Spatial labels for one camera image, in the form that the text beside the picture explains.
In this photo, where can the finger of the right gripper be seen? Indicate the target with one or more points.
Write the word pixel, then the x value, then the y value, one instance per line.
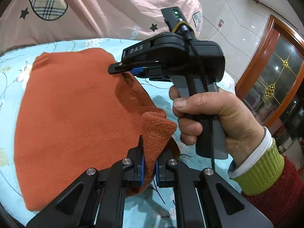
pixel 122 67
pixel 151 73

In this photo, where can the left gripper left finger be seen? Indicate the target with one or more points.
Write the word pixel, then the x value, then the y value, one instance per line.
pixel 97 197

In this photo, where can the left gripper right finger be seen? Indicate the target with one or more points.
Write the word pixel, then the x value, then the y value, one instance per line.
pixel 204 198

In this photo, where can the orange knit sweater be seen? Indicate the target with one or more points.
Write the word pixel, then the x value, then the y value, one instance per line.
pixel 74 115

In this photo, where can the right forearm red sleeve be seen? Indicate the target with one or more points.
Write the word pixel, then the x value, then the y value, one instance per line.
pixel 270 182

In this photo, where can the person's right hand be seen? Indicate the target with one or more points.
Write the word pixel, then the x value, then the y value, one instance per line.
pixel 243 132

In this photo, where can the light blue floral quilt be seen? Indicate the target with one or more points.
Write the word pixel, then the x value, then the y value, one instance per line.
pixel 155 207

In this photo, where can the wooden glass door cabinet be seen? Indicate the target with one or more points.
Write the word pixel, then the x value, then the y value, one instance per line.
pixel 274 75

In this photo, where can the pink plaid-heart duvet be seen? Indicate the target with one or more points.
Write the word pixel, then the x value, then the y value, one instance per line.
pixel 33 22

